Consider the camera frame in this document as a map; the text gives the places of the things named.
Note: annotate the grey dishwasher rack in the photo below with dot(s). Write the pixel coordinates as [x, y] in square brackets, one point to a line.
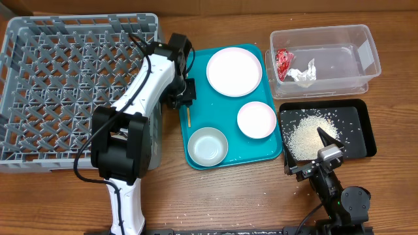
[55, 70]

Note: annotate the pile of rice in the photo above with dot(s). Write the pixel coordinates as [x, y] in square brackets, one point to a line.
[304, 142]

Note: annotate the red snack wrapper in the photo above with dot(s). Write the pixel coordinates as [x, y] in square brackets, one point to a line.
[284, 59]

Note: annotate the black waste tray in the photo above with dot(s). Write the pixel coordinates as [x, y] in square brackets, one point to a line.
[350, 117]

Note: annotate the teal serving tray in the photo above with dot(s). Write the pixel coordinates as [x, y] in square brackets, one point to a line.
[212, 109]

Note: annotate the large white plate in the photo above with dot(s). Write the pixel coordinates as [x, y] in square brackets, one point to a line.
[234, 72]

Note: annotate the clear plastic bin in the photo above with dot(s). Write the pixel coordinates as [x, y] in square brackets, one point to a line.
[346, 59]

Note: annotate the grey metal bowl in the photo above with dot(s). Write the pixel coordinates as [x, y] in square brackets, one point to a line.
[207, 146]

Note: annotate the white tissue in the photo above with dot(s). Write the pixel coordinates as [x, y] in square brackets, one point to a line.
[305, 78]

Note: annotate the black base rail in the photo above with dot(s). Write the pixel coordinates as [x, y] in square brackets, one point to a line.
[283, 231]

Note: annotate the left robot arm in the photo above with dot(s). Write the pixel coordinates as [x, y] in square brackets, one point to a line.
[122, 142]

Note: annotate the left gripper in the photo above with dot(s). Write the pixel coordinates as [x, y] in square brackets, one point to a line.
[188, 94]

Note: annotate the small white plate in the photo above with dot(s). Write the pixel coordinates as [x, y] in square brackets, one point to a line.
[256, 120]

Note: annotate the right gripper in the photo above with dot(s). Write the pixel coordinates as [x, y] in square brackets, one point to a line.
[305, 170]

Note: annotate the wooden chopstick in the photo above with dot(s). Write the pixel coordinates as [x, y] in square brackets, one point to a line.
[188, 117]

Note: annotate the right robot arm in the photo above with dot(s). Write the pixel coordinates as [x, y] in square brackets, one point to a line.
[342, 210]

